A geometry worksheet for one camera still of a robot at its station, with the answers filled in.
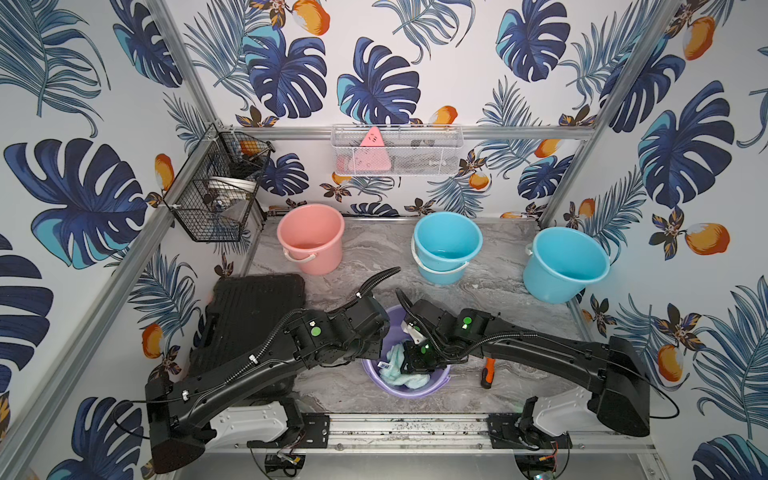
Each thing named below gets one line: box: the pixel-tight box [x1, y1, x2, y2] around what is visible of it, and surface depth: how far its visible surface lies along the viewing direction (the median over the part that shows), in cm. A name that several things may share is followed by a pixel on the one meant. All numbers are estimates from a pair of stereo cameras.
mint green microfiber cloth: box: [380, 343, 431, 389], surface depth 71 cm
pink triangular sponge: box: [348, 126, 391, 172], surface depth 92 cm
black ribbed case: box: [188, 274, 306, 381], surface depth 92 cm
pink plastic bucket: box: [276, 203, 345, 276], surface depth 100 cm
